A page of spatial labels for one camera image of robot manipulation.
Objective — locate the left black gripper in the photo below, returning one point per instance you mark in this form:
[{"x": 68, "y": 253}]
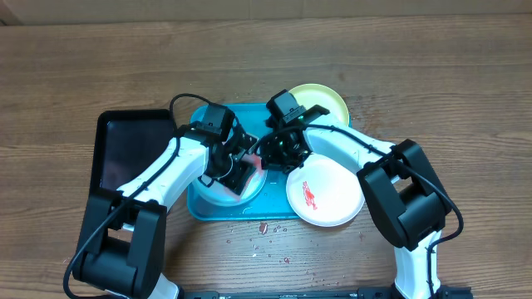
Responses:
[{"x": 235, "y": 183}]

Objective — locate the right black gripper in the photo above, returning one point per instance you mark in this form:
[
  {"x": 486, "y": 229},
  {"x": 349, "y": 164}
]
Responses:
[{"x": 277, "y": 161}]

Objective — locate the pink and green sponge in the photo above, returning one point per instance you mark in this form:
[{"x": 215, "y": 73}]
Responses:
[{"x": 245, "y": 179}]

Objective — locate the light blue plate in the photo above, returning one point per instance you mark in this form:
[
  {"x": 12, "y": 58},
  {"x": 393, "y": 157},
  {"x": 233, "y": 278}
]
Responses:
[{"x": 217, "y": 193}]

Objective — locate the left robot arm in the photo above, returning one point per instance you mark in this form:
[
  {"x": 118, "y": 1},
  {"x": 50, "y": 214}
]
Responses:
[{"x": 122, "y": 239}]

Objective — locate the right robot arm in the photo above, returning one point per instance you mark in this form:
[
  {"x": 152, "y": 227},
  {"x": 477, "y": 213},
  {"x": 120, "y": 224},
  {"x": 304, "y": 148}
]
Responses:
[{"x": 406, "y": 200}]

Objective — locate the teal plastic tray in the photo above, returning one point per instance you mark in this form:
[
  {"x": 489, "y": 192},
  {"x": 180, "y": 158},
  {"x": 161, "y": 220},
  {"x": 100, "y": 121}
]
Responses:
[{"x": 269, "y": 202}]

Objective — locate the black tray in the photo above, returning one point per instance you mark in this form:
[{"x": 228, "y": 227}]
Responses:
[{"x": 126, "y": 143}]

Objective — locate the white plate with red stain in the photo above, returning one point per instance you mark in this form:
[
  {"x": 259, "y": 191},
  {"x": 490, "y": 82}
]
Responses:
[{"x": 324, "y": 193}]

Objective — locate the yellow-green plate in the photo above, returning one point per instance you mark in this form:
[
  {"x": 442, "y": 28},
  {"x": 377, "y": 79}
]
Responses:
[{"x": 312, "y": 94}]

